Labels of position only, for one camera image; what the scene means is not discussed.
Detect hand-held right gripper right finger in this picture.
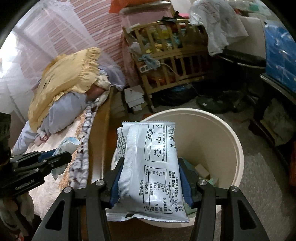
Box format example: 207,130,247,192
177,158,270,241

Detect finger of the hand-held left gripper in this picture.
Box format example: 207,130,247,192
10,149,56,164
39,152,73,176

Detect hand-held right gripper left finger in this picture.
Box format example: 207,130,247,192
35,158,125,241

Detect light blue white packet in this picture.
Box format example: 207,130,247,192
51,137,81,179

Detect grey printed packet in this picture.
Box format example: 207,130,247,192
105,121,191,223

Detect beige trash bin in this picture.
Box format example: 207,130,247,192
110,109,244,229

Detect person's left forearm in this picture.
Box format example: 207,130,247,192
0,192,34,234

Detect floral bed sheet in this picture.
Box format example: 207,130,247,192
59,89,110,193

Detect grey-blue blanket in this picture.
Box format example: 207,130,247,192
11,90,88,154

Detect yellow blanket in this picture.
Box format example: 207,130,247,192
28,47,102,131

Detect white cardboard box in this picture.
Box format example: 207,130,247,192
128,100,148,114
124,85,145,102

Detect black plastic bag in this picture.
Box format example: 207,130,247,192
159,87,197,107

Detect clear plastic bag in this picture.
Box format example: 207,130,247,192
264,98,289,146

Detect white power strip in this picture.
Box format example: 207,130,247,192
139,61,161,73

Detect white mosquito net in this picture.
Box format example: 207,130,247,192
0,0,125,149

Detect wooden crib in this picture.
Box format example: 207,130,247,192
122,19,208,114

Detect black swivel chair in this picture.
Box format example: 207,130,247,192
196,50,266,114

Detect pink striped curtain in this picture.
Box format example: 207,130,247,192
69,0,130,88

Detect blue printed box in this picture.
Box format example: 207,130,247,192
264,21,296,84

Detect white plastic bag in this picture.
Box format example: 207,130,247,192
190,0,249,56

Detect orange cloth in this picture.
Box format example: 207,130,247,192
109,0,139,14

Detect wooden bed frame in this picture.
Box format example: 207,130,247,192
89,87,121,186

